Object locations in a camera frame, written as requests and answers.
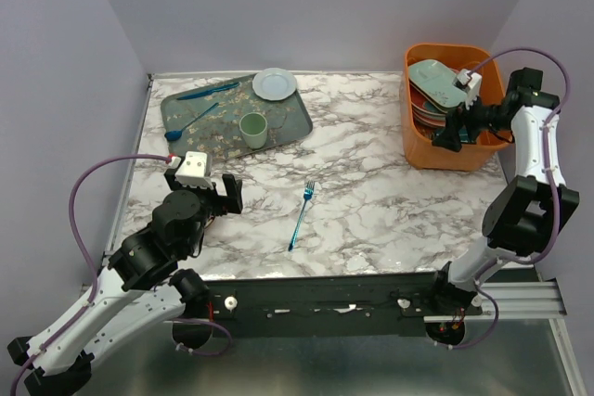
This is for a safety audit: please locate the grey mug white inside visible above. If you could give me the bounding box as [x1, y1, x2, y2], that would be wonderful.
[431, 128, 476, 146]

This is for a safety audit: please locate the light blue scalloped plate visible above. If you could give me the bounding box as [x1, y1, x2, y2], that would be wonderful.
[252, 68, 297, 101]

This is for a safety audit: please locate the blue metal spoon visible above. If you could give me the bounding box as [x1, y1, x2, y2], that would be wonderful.
[164, 103, 219, 142]

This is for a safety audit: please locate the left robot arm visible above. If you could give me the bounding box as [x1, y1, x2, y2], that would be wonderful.
[7, 170, 243, 395]

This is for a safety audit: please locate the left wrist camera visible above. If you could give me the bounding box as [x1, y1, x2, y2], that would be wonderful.
[164, 151, 214, 190]

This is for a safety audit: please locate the red plate teal flower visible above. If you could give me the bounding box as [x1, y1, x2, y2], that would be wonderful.
[410, 89, 446, 121]

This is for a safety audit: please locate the teal rectangular dish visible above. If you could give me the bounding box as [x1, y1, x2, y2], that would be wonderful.
[407, 59, 465, 108]
[409, 83, 454, 113]

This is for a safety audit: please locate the blue metal fork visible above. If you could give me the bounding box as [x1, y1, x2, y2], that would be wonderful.
[288, 181, 316, 252]

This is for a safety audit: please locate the green plastic cup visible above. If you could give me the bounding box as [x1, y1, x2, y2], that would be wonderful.
[239, 112, 268, 149]

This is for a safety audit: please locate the orange plastic bin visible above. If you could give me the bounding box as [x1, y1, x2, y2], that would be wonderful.
[400, 43, 511, 172]

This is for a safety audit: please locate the blue metal knife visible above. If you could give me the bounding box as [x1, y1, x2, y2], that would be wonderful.
[177, 82, 240, 101]

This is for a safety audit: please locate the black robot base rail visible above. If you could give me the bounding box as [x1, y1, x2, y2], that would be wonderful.
[182, 272, 482, 339]

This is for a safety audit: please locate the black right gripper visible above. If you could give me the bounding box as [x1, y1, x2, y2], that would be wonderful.
[431, 87, 511, 152]

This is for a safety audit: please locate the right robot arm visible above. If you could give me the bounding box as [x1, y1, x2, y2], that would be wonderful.
[426, 68, 579, 314]

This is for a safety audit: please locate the floral teal serving tray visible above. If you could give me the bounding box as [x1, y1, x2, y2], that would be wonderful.
[161, 74, 313, 162]

